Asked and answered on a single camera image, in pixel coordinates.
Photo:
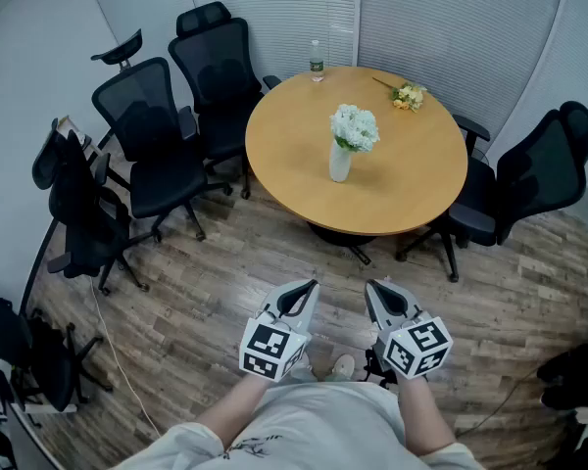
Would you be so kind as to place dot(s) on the yellow flower bunch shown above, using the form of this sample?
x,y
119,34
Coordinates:
x,y
410,96

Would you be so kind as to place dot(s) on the beige cardboard box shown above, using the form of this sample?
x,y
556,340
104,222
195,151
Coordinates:
x,y
76,127

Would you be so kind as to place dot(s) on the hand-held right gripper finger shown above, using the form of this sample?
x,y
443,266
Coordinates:
x,y
378,314
406,306

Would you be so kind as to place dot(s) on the white flowers bouquet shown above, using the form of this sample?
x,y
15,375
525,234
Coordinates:
x,y
355,125

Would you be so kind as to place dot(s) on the person's right forearm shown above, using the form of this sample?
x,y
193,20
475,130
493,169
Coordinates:
x,y
424,419

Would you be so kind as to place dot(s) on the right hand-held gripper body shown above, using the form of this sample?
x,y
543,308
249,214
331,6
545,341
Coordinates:
x,y
416,348

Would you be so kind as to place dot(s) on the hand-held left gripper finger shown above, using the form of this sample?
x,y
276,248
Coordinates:
x,y
274,297
308,311

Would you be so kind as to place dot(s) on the clear water bottle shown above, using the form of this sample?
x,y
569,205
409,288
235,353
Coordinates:
x,y
317,64

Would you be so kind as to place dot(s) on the person's left forearm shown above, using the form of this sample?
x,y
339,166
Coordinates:
x,y
235,409

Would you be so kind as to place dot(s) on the round wooden table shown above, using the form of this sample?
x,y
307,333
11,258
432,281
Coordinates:
x,y
294,135

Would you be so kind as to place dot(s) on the person's white shirt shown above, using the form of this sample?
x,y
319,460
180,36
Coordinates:
x,y
323,429

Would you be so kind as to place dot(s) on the black bag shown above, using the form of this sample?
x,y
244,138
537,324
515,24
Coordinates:
x,y
573,375

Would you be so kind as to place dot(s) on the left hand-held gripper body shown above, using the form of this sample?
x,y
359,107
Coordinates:
x,y
267,348

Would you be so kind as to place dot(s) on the black mesh office chair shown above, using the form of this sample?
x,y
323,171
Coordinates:
x,y
534,174
220,76
54,370
152,130
78,199

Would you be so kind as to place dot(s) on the beige shoe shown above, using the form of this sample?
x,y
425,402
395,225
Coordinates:
x,y
343,367
308,372

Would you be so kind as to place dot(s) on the white ribbed vase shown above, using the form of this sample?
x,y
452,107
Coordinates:
x,y
339,167

